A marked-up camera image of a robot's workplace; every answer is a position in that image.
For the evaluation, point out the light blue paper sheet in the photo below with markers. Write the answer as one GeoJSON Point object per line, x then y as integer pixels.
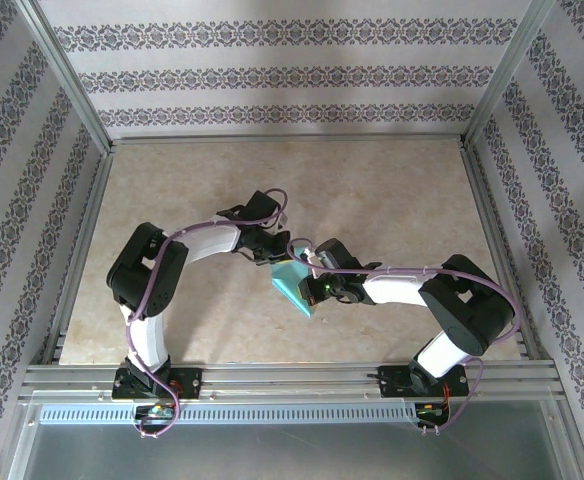
{"type": "Point", "coordinates": [284, 280]}

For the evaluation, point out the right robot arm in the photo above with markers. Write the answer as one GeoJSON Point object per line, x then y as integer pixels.
{"type": "Point", "coordinates": [467, 310]}

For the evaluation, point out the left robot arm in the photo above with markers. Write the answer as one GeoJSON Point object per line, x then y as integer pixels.
{"type": "Point", "coordinates": [147, 270]}

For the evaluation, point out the grey metal sheet panel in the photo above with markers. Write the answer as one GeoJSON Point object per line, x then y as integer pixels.
{"type": "Point", "coordinates": [292, 455]}

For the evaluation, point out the small electronics board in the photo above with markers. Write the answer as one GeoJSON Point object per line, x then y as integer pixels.
{"type": "Point", "coordinates": [154, 411]}
{"type": "Point", "coordinates": [429, 411]}

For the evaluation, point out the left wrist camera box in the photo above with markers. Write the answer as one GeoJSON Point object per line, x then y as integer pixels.
{"type": "Point", "coordinates": [283, 219]}

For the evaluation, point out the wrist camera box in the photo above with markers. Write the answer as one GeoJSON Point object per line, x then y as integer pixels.
{"type": "Point", "coordinates": [322, 258]}
{"type": "Point", "coordinates": [283, 219]}

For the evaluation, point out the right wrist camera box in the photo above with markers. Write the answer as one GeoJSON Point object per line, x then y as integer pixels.
{"type": "Point", "coordinates": [322, 258]}

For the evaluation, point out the aluminium rail below patterned wall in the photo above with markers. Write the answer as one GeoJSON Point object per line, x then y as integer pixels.
{"type": "Point", "coordinates": [287, 139]}

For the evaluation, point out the long aluminium base rail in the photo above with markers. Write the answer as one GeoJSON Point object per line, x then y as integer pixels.
{"type": "Point", "coordinates": [292, 372]}

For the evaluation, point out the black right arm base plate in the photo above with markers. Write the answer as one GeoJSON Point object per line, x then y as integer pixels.
{"type": "Point", "coordinates": [392, 382]}

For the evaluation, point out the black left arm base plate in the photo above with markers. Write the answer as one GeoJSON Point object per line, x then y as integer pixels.
{"type": "Point", "coordinates": [192, 382]}

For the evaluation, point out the aluminium side rail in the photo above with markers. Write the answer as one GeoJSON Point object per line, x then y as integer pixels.
{"type": "Point", "coordinates": [91, 210]}
{"type": "Point", "coordinates": [487, 210]}

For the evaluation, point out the aluminium corner post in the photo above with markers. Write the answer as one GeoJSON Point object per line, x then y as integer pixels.
{"type": "Point", "coordinates": [67, 75]}
{"type": "Point", "coordinates": [507, 75]}

